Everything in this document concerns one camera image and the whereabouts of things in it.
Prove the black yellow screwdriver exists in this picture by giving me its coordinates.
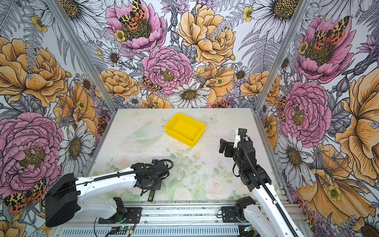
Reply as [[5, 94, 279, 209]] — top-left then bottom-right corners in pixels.
[[148, 190, 155, 202]]

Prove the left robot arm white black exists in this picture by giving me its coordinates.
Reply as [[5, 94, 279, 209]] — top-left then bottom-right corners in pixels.
[[43, 159, 174, 227]]

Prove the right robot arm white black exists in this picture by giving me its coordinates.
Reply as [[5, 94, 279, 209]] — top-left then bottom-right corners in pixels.
[[219, 128, 304, 237]]

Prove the yellow plastic bin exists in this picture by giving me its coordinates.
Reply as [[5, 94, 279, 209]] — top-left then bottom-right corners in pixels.
[[164, 113, 206, 148]]

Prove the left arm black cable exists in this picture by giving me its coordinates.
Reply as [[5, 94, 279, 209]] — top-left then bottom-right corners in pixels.
[[44, 159, 174, 202]]

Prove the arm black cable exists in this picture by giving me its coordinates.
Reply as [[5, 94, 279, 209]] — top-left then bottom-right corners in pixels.
[[239, 130, 300, 237], [44, 159, 174, 202]]

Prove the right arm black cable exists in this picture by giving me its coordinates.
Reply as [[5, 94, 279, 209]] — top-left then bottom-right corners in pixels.
[[239, 130, 300, 237]]

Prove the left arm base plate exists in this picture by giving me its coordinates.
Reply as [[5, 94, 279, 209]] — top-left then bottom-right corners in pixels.
[[98, 207, 142, 225]]

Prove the aluminium mounting rail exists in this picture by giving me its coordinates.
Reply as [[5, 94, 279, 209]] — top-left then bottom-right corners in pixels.
[[54, 201, 306, 227]]

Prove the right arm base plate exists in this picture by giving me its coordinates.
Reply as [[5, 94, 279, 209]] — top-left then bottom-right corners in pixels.
[[221, 206, 246, 223]]

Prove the white vented cable duct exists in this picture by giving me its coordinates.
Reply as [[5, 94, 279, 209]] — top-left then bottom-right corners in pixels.
[[57, 225, 240, 237]]

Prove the right aluminium frame post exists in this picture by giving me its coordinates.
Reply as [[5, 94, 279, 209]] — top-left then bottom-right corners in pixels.
[[254, 0, 314, 113]]

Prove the aluminium frame post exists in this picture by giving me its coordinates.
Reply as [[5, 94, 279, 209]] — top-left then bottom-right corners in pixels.
[[45, 0, 118, 113], [254, 0, 314, 113]]

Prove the left aluminium frame post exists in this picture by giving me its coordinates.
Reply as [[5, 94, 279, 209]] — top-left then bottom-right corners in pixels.
[[45, 0, 118, 113]]

